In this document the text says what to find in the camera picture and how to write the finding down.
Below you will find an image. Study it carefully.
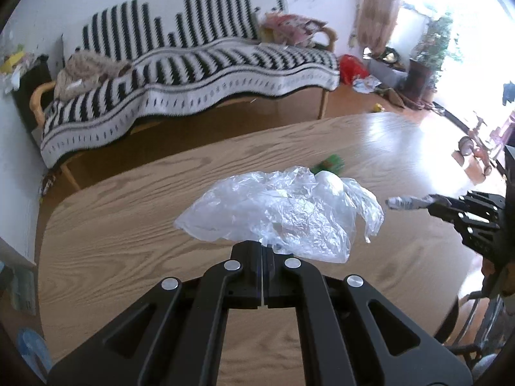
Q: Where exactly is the crumpled paper on floor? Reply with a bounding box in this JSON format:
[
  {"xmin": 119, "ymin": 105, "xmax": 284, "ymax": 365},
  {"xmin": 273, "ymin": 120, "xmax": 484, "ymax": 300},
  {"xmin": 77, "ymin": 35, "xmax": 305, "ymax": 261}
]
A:
[{"xmin": 353, "ymin": 76, "xmax": 382, "ymax": 94}]

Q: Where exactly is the black and white striped blanket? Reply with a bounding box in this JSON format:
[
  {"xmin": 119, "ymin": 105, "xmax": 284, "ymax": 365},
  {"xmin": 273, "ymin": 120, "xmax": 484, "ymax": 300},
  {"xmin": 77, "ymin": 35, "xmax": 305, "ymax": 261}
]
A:
[{"xmin": 40, "ymin": 0, "xmax": 341, "ymax": 170}]

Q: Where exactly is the wooden sofa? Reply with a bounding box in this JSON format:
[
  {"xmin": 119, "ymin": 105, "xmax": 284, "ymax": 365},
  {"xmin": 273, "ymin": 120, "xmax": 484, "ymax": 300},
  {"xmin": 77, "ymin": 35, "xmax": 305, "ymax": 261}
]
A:
[{"xmin": 30, "ymin": 0, "xmax": 339, "ymax": 191}]

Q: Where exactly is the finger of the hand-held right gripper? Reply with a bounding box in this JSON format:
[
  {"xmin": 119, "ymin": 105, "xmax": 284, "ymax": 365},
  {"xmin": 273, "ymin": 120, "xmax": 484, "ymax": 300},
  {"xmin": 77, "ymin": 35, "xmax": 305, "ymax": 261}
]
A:
[
  {"xmin": 454, "ymin": 215, "xmax": 503, "ymax": 259},
  {"xmin": 427, "ymin": 191, "xmax": 505, "ymax": 226}
]

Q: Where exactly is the black side cabinet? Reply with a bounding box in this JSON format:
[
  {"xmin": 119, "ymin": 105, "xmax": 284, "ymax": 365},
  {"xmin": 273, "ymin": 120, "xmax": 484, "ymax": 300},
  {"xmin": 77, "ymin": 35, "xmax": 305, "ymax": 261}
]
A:
[{"xmin": 14, "ymin": 56, "xmax": 53, "ymax": 133}]

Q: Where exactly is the green potted plant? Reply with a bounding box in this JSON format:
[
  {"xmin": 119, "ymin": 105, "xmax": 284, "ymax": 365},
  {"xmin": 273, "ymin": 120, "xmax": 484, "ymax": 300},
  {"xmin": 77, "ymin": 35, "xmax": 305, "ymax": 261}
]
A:
[{"xmin": 404, "ymin": 14, "xmax": 454, "ymax": 103}]

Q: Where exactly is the blue dustpan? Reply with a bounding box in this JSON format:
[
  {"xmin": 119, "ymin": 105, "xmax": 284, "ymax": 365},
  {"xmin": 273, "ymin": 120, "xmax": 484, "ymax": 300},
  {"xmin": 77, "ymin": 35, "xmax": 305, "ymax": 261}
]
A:
[{"xmin": 18, "ymin": 327, "xmax": 51, "ymax": 376}]

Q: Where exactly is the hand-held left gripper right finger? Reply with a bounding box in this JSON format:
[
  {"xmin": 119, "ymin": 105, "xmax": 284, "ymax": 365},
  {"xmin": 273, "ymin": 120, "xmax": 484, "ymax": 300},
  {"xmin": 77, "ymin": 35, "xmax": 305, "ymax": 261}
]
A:
[{"xmin": 262, "ymin": 246, "xmax": 473, "ymax": 386}]

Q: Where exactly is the patterned curtain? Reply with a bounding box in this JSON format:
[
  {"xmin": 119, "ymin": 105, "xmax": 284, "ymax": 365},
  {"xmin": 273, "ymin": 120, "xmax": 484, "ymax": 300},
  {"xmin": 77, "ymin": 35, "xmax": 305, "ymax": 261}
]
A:
[{"xmin": 360, "ymin": 0, "xmax": 403, "ymax": 55}]

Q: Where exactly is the metal chair frame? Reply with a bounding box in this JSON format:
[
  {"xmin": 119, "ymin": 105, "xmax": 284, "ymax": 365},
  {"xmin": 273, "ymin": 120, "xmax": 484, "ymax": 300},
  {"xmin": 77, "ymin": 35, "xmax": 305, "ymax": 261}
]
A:
[{"xmin": 443, "ymin": 289, "xmax": 508, "ymax": 371}]

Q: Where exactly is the clear plastic bag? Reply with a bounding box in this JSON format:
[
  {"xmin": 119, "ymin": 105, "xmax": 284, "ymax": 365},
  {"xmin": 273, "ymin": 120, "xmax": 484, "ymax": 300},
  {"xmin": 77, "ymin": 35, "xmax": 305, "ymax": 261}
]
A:
[{"xmin": 174, "ymin": 166, "xmax": 385, "ymax": 264}]

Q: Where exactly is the red plastic bag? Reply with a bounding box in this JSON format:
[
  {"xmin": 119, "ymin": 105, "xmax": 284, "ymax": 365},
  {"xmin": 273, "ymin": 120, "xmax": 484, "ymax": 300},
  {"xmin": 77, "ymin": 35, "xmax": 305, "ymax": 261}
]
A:
[{"xmin": 338, "ymin": 54, "xmax": 369, "ymax": 85}]

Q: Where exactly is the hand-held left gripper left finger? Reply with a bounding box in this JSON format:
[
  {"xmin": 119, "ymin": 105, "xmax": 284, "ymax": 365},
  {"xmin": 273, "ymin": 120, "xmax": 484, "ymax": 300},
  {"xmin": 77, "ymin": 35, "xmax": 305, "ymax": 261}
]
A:
[{"xmin": 47, "ymin": 240, "xmax": 264, "ymax": 386}]

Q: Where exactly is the beige plush toy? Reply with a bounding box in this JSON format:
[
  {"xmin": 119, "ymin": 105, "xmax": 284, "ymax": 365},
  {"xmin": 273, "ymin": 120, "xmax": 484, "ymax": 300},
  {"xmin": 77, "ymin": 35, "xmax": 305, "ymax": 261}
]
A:
[{"xmin": 53, "ymin": 50, "xmax": 131, "ymax": 101}]

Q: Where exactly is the silver foil wrapper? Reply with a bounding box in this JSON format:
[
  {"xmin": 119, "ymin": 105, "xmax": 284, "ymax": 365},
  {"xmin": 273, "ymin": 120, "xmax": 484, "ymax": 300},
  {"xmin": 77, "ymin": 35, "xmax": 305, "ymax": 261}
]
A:
[{"xmin": 385, "ymin": 195, "xmax": 441, "ymax": 212}]

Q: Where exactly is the pink tricycle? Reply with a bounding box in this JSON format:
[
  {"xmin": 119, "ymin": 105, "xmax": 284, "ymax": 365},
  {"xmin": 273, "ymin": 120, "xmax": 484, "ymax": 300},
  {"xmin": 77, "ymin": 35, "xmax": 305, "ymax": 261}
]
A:
[{"xmin": 456, "ymin": 113, "xmax": 503, "ymax": 178}]

